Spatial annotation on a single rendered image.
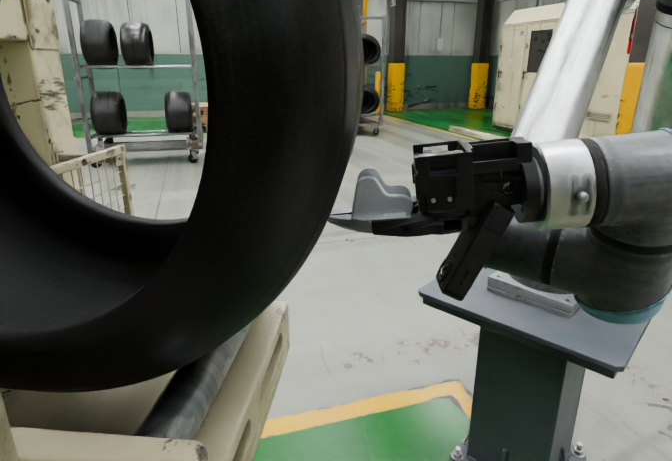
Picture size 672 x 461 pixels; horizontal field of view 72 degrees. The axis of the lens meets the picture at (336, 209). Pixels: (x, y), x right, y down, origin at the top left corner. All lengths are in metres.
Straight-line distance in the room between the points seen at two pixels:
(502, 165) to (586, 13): 0.42
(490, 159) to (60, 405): 0.57
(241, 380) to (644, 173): 0.45
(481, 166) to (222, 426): 0.35
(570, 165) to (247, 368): 0.40
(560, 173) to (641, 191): 0.07
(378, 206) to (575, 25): 0.47
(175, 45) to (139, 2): 1.10
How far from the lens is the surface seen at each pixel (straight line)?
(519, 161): 0.49
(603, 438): 1.93
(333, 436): 1.72
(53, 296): 0.67
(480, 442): 1.62
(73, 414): 0.66
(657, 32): 1.03
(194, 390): 0.45
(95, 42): 6.03
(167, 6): 11.77
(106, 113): 6.04
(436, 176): 0.46
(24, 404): 0.70
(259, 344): 0.59
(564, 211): 0.49
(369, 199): 0.47
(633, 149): 0.51
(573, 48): 0.79
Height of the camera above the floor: 1.19
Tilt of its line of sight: 18 degrees down
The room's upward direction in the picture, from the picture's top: straight up
